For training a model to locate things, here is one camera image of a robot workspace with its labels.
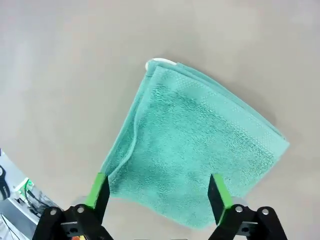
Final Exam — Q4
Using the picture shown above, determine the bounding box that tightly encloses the white ribbed mounting platform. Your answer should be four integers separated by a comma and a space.
0, 148, 51, 240

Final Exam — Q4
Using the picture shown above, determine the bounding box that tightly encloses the black cable bundle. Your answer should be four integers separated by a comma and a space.
17, 183, 55, 213

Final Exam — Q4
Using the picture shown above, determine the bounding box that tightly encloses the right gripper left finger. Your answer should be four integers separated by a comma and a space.
33, 172, 111, 240

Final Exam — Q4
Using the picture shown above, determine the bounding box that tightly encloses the green terry towel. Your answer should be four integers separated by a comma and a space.
100, 58, 291, 230

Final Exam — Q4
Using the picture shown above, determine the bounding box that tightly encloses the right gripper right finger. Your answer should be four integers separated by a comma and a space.
208, 174, 288, 240

